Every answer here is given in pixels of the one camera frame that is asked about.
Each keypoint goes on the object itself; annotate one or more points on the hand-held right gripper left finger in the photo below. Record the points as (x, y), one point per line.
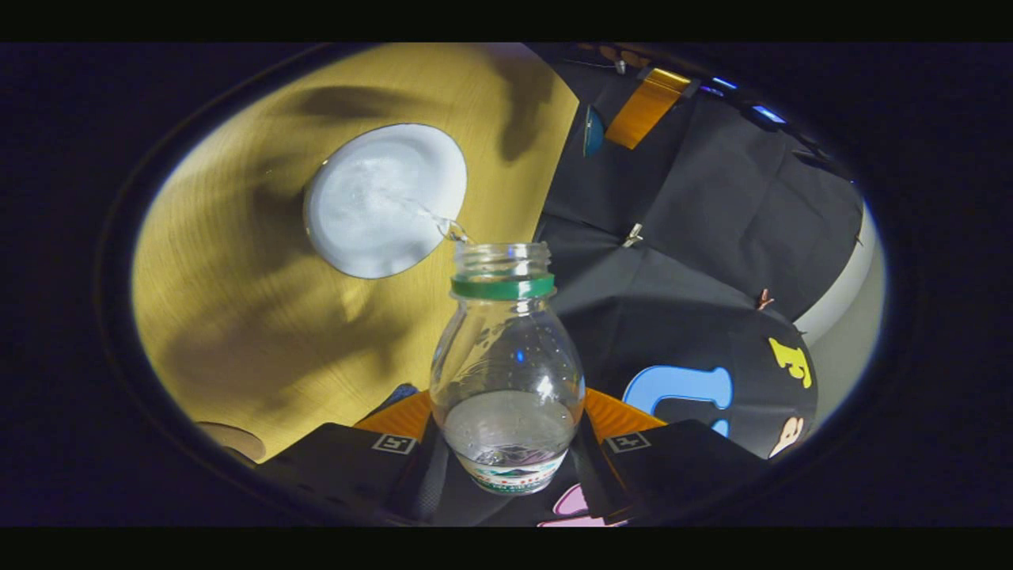
(340, 467)

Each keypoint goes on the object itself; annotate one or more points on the round brown coaster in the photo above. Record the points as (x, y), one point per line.
(237, 439)

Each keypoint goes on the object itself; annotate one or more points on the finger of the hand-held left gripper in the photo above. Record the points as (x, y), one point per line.
(645, 107)

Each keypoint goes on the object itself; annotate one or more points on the copper clip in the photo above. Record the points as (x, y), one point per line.
(764, 299)

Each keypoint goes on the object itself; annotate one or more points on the white teacup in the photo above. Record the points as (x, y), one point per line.
(372, 198)

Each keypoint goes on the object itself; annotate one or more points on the clear plastic water bottle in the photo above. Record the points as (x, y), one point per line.
(506, 356)

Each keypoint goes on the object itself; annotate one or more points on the blue towel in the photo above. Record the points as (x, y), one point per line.
(400, 392)

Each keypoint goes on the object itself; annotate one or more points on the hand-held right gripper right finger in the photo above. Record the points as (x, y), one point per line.
(681, 467)

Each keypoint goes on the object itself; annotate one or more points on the silver metal clip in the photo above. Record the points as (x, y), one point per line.
(631, 235)

